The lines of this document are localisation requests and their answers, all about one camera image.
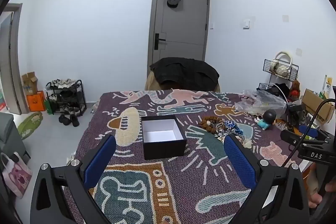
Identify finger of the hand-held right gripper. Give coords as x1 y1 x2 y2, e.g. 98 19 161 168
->
299 124 328 138
280 130 328 147

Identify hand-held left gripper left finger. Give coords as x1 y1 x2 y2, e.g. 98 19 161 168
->
30 134 117 224

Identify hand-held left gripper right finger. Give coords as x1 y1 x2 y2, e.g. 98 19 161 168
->
223 133 310 224

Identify silver chain necklace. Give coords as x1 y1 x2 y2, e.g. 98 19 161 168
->
215 122 237 142

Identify blue bead bracelet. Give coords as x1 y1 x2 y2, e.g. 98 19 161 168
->
225 120 243 136

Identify brown bead bracelet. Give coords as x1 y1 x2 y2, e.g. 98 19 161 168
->
199 115 219 128

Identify black gift box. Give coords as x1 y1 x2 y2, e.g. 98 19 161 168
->
141 115 187 161

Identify person's right hand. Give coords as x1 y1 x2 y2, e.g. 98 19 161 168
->
306 162 336 209

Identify flat cardboard box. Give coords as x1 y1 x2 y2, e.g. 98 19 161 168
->
301 88 335 123

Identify black-haired doll figure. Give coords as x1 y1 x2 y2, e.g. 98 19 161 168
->
254 110 277 131

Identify clear plastic bag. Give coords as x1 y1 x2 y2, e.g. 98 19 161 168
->
235 90 286 119

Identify brown plush toy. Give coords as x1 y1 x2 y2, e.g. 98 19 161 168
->
290 80 301 98

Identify yellow packet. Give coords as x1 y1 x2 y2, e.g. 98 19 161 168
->
323 74 332 96

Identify printed woven blanket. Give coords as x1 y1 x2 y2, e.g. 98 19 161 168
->
63 90 313 224

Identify white handbag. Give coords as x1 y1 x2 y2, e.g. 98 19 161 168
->
272 51 293 77

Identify black shoe rack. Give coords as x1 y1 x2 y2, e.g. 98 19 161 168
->
45 80 87 117

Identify green floor mat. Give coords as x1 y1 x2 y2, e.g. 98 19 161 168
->
18 112 43 140

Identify pink printed tote bag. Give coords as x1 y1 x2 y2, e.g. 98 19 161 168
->
0 152 33 199

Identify grey white sneakers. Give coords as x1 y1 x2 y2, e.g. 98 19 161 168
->
49 79 77 89

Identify orange box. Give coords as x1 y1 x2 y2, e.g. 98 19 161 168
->
27 91 46 111

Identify tan chair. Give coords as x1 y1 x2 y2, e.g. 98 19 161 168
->
144 73 221 92

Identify grey sofa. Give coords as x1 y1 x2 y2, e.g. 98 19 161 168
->
0 112 27 159

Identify brown cardboard box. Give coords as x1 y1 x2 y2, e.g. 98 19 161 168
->
21 72 38 95

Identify grey door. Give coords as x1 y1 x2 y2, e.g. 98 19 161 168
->
147 0 211 75

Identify black clamp arm with cable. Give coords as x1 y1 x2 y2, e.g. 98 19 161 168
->
283 98 336 168

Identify black wire rack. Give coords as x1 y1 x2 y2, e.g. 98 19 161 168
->
259 59 299 90

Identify black door handle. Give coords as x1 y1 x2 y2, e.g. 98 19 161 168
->
154 33 167 50

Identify grey door frame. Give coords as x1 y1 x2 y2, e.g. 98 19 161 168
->
0 3 29 115

